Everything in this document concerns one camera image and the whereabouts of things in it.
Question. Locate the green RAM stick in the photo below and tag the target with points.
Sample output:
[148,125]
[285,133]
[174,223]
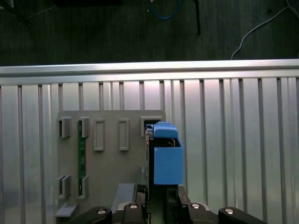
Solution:
[82,158]

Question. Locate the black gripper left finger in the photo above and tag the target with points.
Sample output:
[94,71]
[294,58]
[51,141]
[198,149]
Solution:
[133,214]

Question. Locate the hard disk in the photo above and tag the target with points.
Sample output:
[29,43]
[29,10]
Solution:
[168,163]

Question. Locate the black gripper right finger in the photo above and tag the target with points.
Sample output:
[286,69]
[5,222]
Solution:
[184,214]

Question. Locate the grey parts rack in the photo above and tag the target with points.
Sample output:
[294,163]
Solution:
[109,168]

